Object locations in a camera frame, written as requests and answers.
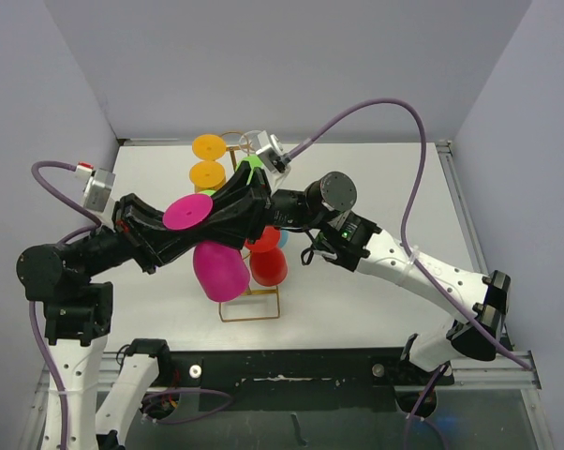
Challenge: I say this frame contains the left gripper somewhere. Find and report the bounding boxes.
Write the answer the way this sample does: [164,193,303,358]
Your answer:
[77,190,196,278]

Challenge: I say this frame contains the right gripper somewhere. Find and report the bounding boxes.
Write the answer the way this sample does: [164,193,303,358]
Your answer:
[186,164,329,248]

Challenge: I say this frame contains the orange goblet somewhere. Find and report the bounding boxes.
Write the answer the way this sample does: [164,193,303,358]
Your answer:
[189,160,227,192]
[191,134,227,161]

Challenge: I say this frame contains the light green goblet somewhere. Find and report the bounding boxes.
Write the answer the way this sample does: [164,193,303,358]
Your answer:
[235,155,263,183]

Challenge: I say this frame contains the cyan goblet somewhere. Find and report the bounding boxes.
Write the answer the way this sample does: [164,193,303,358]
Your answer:
[277,230,289,248]

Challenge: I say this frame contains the red goblet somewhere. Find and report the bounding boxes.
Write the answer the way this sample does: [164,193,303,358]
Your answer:
[245,226,288,287]

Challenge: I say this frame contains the magenta goblet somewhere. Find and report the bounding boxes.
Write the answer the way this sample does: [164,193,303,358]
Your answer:
[162,193,250,303]

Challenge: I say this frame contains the clear wine glass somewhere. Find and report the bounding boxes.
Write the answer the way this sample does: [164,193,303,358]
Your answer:
[238,130,261,155]

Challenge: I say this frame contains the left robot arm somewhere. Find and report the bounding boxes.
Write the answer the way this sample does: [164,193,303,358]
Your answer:
[16,195,205,449]

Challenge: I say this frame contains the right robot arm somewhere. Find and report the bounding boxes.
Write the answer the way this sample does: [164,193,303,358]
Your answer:
[191,166,511,383]

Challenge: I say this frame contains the gold wire glass rack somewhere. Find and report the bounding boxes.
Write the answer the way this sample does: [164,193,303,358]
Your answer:
[218,130,281,323]

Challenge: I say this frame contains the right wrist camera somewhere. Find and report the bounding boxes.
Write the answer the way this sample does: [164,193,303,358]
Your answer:
[256,130,290,193]

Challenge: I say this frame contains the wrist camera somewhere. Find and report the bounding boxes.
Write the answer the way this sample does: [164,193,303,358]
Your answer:
[75,162,115,225]
[256,130,290,193]

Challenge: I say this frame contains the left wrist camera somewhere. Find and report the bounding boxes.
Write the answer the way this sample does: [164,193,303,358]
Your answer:
[75,162,115,225]

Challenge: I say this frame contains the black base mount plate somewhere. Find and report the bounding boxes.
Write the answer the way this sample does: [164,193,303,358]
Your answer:
[153,348,431,412]

